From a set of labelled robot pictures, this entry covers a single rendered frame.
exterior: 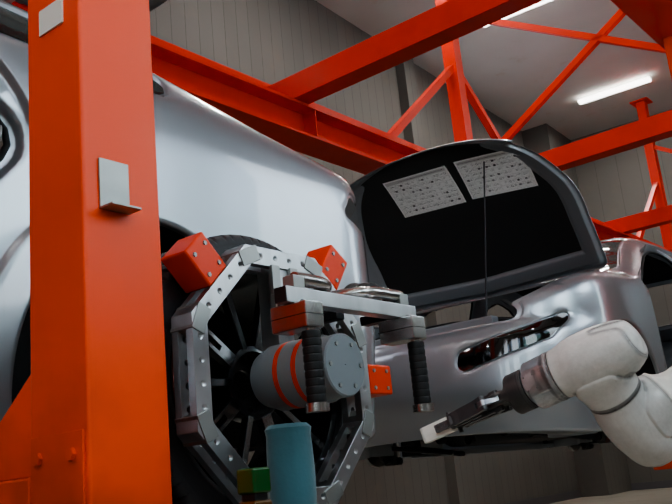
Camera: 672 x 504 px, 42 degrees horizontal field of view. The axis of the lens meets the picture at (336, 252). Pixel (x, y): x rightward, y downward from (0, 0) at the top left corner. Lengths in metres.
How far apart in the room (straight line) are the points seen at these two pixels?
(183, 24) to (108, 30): 7.58
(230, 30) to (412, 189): 4.82
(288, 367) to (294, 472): 0.23
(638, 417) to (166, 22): 7.84
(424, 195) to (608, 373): 3.92
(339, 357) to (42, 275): 0.59
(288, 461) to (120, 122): 0.68
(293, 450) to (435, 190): 3.82
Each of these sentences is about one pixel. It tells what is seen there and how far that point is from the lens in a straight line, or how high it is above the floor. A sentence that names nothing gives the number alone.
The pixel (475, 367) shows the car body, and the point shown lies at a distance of 4.36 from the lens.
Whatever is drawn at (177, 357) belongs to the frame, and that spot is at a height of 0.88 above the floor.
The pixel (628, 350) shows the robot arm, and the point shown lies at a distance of 1.54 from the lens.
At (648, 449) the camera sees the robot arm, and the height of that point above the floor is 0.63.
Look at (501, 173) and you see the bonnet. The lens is 5.16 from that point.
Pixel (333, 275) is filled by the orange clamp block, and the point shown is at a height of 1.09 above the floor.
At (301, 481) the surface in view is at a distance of 1.65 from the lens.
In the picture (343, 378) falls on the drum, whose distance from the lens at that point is 1.75.
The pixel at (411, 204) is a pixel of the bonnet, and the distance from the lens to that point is 5.46.
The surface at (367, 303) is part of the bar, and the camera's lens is 1.78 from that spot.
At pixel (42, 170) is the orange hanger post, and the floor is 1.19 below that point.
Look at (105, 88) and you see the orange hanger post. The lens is 1.59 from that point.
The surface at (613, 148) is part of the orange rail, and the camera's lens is 8.16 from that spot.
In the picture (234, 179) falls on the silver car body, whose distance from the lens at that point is 2.52.
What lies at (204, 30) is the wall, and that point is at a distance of 9.44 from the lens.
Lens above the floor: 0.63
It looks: 15 degrees up
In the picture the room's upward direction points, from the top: 6 degrees counter-clockwise
